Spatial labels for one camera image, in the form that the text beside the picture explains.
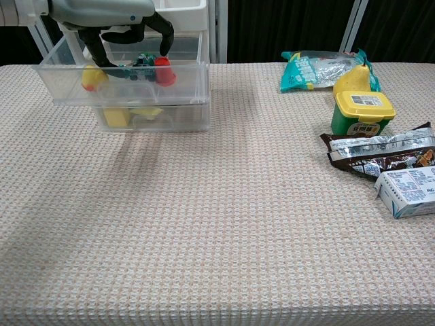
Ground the clear plastic storage bin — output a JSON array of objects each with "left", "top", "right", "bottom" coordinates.
[{"left": 31, "top": 31, "right": 209, "bottom": 106}]

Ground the red plastic cup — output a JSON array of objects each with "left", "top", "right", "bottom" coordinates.
[{"left": 154, "top": 56, "right": 178, "bottom": 88}]

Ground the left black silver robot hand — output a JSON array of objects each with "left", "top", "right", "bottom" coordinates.
[{"left": 47, "top": 0, "right": 175, "bottom": 69}]

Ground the yellow toy figure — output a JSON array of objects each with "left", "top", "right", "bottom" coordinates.
[{"left": 81, "top": 65, "right": 110, "bottom": 93}]

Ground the clear drawer with yellow block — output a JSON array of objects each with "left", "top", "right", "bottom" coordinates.
[{"left": 94, "top": 103, "right": 211, "bottom": 133}]

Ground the beige woven tablecloth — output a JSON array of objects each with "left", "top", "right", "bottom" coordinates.
[{"left": 0, "top": 62, "right": 435, "bottom": 326}]

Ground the black curtain panel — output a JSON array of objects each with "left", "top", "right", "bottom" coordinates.
[
  {"left": 39, "top": 15, "right": 66, "bottom": 57},
  {"left": 353, "top": 0, "right": 435, "bottom": 64},
  {"left": 226, "top": 0, "right": 356, "bottom": 64},
  {"left": 0, "top": 23, "right": 42, "bottom": 67}
]

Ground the brown snack packet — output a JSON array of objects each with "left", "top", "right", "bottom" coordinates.
[{"left": 319, "top": 122, "right": 435, "bottom": 181}]

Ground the clear plastic drawer unit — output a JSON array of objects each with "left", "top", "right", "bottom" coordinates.
[{"left": 59, "top": 0, "right": 212, "bottom": 133}]

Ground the flat yellow toy piece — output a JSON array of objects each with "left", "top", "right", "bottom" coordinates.
[{"left": 130, "top": 106, "right": 164, "bottom": 120}]

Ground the yellow pear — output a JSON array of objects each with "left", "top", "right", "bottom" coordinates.
[{"left": 332, "top": 57, "right": 372, "bottom": 98}]

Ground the white blue carton box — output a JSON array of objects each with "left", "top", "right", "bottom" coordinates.
[{"left": 373, "top": 165, "right": 435, "bottom": 219}]

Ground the yellow block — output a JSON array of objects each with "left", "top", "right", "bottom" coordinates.
[{"left": 102, "top": 107, "right": 132, "bottom": 130}]

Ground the green toy car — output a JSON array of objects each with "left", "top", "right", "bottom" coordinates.
[{"left": 117, "top": 52, "right": 159, "bottom": 82}]

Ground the green jar yellow lid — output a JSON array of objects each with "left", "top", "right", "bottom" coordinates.
[{"left": 330, "top": 90, "right": 397, "bottom": 138}]

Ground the teal snack bag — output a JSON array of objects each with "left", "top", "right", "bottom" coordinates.
[{"left": 280, "top": 48, "right": 382, "bottom": 94}]

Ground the aluminium frame post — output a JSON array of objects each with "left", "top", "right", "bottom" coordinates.
[
  {"left": 339, "top": 0, "right": 370, "bottom": 54},
  {"left": 206, "top": 0, "right": 228, "bottom": 65},
  {"left": 25, "top": 15, "right": 52, "bottom": 65}
]

